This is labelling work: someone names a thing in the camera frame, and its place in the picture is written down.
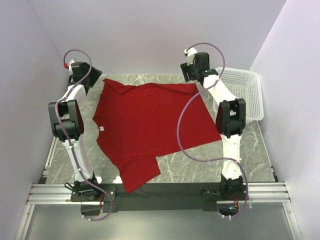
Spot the red t shirt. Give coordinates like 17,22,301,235
93,78,221,193

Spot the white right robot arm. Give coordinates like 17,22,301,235
180,47,246,200

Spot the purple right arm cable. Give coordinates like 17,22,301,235
176,42,250,221

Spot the white plastic basket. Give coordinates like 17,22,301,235
220,67,264,123

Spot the aluminium frame rail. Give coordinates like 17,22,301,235
26,183,76,206

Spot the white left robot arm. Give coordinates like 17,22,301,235
48,59,104,202

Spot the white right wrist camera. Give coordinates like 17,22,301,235
184,47,198,66

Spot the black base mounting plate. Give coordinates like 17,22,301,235
70,182,247,213

